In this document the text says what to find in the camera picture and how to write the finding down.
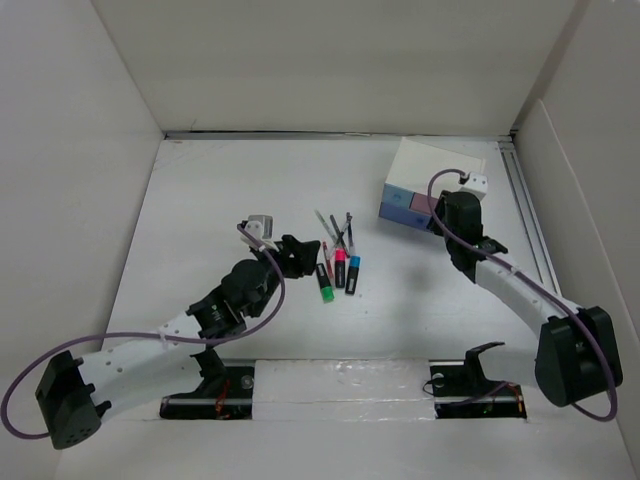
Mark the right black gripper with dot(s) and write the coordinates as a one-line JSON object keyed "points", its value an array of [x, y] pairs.
{"points": [[441, 205]]}

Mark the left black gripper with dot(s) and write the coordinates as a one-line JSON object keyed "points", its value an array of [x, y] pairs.
{"points": [[296, 257]]}

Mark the pink drawer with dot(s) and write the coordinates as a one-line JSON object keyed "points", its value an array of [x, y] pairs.
{"points": [[422, 203]]}

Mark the light blue drawer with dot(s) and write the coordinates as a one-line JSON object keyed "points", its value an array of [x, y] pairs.
{"points": [[396, 196]]}

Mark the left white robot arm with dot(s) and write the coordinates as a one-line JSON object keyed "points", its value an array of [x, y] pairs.
{"points": [[76, 395]]}

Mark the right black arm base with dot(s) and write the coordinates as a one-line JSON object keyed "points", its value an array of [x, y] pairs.
{"points": [[461, 390]]}

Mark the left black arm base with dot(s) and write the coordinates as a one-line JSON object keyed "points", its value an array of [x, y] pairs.
{"points": [[225, 392]]}

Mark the red pen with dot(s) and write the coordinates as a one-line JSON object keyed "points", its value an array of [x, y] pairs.
{"points": [[327, 261]]}

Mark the green clear pen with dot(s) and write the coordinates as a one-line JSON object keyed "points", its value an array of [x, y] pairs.
{"points": [[329, 230]]}

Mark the green highlighter marker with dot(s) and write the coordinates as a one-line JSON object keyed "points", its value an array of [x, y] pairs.
{"points": [[325, 286]]}

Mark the pink highlighter marker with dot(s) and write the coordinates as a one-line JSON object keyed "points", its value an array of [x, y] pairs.
{"points": [[340, 268]]}

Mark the purple blue drawer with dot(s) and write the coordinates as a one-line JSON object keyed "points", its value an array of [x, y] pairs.
{"points": [[407, 217]]}

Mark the blue highlighter marker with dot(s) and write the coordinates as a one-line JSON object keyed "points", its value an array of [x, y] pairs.
{"points": [[352, 275]]}

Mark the white drawer cabinet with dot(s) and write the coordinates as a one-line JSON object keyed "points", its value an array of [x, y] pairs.
{"points": [[415, 164]]}

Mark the black gel pen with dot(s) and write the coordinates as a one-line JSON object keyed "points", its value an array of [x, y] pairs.
{"points": [[351, 245]]}

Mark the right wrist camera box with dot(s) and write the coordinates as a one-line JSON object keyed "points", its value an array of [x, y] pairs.
{"points": [[474, 183]]}

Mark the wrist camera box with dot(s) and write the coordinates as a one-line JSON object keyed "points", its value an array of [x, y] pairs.
{"points": [[260, 227], [474, 183]]}

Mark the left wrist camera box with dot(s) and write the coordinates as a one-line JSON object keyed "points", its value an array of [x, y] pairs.
{"points": [[260, 227]]}

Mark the right aluminium rail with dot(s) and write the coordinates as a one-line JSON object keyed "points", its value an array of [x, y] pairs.
{"points": [[544, 269]]}

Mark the aluminium rail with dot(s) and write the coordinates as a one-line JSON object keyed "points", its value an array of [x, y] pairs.
{"points": [[544, 269], [279, 135]]}

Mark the back aluminium rail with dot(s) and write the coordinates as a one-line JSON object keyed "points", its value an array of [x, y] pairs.
{"points": [[279, 135]]}

